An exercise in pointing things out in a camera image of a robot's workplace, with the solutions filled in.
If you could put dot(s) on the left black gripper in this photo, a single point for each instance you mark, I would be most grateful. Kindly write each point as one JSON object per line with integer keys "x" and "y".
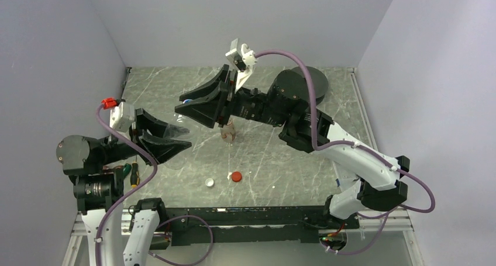
{"x": 159, "y": 149}

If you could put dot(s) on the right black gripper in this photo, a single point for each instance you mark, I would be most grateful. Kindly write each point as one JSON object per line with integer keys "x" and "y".
{"x": 206, "y": 111}

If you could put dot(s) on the clear bottle blue white cap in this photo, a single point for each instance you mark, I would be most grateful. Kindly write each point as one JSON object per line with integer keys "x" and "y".
{"x": 181, "y": 129}

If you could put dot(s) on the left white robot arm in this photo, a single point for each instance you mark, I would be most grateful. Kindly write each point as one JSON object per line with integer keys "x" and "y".
{"x": 99, "y": 188}

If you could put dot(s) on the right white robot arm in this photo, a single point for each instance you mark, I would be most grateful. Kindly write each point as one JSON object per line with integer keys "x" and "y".
{"x": 286, "y": 105}

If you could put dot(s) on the yellow black screwdriver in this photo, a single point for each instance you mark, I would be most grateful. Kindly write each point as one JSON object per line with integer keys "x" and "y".
{"x": 134, "y": 175}

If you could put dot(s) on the black filament spool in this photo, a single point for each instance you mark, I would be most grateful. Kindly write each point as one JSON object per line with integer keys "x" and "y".
{"x": 319, "y": 79}

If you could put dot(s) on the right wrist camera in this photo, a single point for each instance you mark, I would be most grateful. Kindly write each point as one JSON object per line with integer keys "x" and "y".
{"x": 242, "y": 58}

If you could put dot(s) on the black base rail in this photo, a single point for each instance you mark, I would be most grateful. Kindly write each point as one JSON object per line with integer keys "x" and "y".
{"x": 252, "y": 224}

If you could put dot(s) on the aluminium frame rail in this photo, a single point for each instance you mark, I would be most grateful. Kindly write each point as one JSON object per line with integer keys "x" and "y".
{"x": 371, "y": 222}

